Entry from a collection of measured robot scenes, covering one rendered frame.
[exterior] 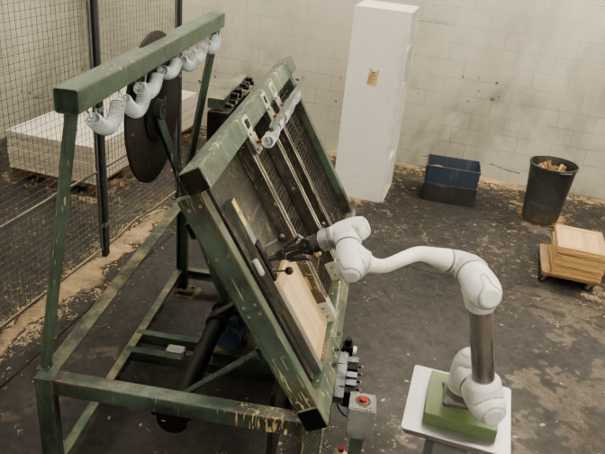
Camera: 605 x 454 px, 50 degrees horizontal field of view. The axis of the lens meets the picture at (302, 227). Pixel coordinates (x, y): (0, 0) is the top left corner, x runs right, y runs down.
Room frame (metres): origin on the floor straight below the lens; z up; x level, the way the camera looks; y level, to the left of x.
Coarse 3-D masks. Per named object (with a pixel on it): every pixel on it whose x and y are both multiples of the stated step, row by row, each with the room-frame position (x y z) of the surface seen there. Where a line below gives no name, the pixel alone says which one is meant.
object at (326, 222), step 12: (276, 96) 3.63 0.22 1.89; (300, 96) 3.64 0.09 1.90; (276, 108) 3.61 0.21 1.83; (288, 132) 3.65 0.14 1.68; (288, 144) 3.60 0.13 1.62; (288, 156) 3.60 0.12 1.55; (300, 168) 3.59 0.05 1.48; (300, 180) 3.59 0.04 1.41; (312, 192) 3.58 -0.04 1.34; (312, 204) 3.58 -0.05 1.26; (324, 216) 3.57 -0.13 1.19; (324, 228) 3.57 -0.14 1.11
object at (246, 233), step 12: (228, 204) 2.50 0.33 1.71; (240, 228) 2.49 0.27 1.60; (252, 240) 2.50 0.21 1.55; (252, 252) 2.49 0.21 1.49; (264, 264) 2.48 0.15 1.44; (264, 276) 2.48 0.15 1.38; (276, 288) 2.48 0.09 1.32; (288, 312) 2.47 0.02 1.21; (288, 324) 2.47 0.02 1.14; (300, 324) 2.50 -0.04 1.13; (300, 336) 2.46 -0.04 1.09; (312, 348) 2.50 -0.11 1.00; (312, 360) 2.46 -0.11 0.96
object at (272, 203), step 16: (256, 144) 2.93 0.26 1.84; (240, 160) 2.93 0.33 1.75; (256, 160) 2.92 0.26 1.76; (256, 176) 2.92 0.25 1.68; (272, 192) 2.92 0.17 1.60; (272, 208) 2.91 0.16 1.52; (288, 224) 2.91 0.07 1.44; (288, 240) 2.90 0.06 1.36; (304, 272) 2.89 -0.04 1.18; (320, 288) 2.88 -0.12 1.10; (320, 304) 2.88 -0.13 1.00
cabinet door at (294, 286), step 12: (288, 252) 2.87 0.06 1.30; (288, 264) 2.79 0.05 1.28; (288, 276) 2.72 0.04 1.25; (300, 276) 2.85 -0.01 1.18; (288, 288) 2.65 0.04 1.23; (300, 288) 2.78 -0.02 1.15; (288, 300) 2.57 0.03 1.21; (300, 300) 2.70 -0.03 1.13; (312, 300) 2.85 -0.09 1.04; (300, 312) 2.63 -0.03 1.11; (312, 312) 2.78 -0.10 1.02; (312, 324) 2.70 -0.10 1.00; (324, 324) 2.83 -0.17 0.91; (312, 336) 2.62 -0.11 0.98; (324, 336) 2.75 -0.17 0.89
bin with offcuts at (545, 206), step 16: (544, 160) 6.89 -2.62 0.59; (560, 160) 6.85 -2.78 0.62; (528, 176) 6.67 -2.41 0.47; (544, 176) 6.47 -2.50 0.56; (560, 176) 6.42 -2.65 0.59; (528, 192) 6.60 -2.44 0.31; (544, 192) 6.46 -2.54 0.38; (560, 192) 6.44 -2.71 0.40; (528, 208) 6.56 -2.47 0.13; (544, 208) 6.46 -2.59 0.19; (560, 208) 6.50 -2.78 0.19
